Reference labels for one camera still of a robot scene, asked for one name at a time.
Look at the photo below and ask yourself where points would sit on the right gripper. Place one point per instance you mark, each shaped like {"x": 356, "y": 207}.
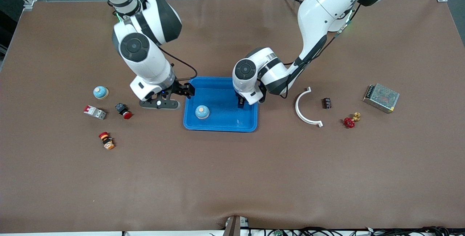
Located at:
{"x": 179, "y": 88}

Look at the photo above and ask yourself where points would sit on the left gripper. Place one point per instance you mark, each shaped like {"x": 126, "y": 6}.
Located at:
{"x": 241, "y": 101}

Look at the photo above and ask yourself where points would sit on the light blue desk bell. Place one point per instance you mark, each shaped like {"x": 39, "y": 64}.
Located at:
{"x": 202, "y": 112}
{"x": 100, "y": 92}

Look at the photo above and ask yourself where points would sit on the dark brown capacitor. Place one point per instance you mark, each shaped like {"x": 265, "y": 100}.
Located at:
{"x": 327, "y": 103}

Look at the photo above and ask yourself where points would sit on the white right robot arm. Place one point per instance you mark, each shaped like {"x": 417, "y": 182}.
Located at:
{"x": 145, "y": 61}

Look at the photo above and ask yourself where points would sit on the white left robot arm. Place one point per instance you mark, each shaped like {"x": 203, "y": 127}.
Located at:
{"x": 327, "y": 7}

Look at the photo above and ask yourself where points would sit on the blue plastic tray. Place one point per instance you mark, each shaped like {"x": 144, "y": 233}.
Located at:
{"x": 221, "y": 119}

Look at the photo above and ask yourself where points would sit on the red button black blue body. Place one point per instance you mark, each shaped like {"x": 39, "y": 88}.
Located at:
{"x": 123, "y": 110}

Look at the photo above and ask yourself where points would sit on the white curved plastic clamp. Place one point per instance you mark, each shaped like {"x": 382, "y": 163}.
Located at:
{"x": 298, "y": 114}

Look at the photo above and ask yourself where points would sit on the white red circuit breaker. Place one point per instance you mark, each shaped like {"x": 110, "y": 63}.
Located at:
{"x": 94, "y": 112}

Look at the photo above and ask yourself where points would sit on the red button orange yellow body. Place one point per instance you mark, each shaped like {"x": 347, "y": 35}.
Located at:
{"x": 106, "y": 140}

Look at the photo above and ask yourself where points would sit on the red brass valve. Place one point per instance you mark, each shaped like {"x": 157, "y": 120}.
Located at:
{"x": 349, "y": 122}

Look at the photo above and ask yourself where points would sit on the metal mesh power supply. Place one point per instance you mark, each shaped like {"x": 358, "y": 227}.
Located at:
{"x": 381, "y": 98}

